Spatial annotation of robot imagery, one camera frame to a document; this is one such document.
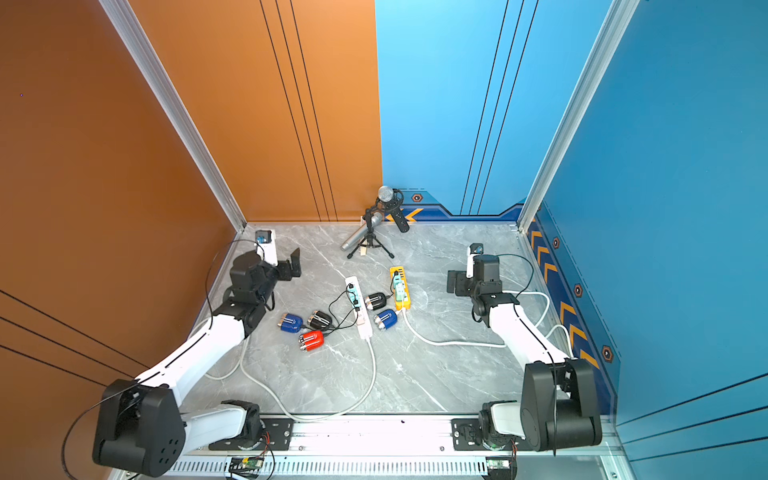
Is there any yellow power strip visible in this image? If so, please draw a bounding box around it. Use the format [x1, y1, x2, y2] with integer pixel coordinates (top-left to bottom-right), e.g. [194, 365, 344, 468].
[390, 266, 412, 310]

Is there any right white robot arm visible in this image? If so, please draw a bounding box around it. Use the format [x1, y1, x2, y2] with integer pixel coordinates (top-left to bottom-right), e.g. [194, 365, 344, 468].
[447, 243, 603, 452]

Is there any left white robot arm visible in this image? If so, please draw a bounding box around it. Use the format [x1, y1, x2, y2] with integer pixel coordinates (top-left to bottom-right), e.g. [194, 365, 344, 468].
[92, 245, 302, 478]

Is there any black tripod stand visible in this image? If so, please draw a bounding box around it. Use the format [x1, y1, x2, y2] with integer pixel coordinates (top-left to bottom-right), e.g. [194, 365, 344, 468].
[345, 207, 395, 259]

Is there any white power strip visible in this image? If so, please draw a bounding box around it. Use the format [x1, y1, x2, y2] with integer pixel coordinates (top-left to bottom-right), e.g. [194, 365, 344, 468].
[345, 276, 373, 340]

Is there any yellow strip white cable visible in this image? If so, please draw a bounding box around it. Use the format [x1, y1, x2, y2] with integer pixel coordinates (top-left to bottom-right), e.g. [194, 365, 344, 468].
[400, 290, 577, 361]

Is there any white strip power cable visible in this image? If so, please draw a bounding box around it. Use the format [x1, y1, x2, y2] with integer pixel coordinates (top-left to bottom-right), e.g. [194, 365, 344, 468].
[206, 335, 378, 422]

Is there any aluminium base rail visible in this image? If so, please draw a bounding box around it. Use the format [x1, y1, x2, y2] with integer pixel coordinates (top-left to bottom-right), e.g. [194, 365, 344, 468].
[163, 414, 634, 479]

